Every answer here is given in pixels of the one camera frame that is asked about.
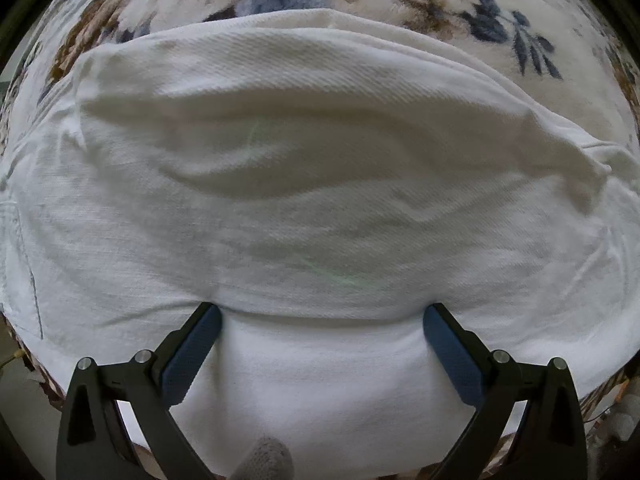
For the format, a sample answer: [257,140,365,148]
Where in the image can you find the white pants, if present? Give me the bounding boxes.
[0,10,640,478]

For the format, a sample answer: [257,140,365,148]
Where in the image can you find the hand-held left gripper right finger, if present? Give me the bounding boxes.
[423,302,588,480]

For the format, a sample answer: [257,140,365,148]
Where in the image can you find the grey knitted cloth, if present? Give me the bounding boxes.
[229,436,295,480]

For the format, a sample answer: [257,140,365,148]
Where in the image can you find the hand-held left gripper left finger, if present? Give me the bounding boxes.
[55,301,223,480]

